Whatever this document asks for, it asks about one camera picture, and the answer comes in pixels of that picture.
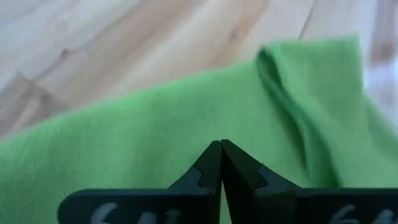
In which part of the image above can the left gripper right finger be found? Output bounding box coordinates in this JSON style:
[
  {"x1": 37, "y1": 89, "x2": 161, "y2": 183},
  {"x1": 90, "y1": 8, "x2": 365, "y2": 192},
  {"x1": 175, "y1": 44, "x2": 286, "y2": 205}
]
[{"x1": 221, "y1": 139, "x2": 398, "y2": 224}]

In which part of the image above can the green microfiber towel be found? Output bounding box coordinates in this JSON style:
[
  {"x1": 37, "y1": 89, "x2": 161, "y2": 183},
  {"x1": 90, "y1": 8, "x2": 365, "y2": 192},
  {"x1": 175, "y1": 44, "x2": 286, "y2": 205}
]
[{"x1": 0, "y1": 34, "x2": 398, "y2": 224}]

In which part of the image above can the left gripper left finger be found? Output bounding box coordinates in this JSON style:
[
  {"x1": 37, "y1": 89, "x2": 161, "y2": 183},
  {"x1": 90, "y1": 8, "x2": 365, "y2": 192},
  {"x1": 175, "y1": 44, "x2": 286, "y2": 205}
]
[{"x1": 57, "y1": 139, "x2": 223, "y2": 224}]

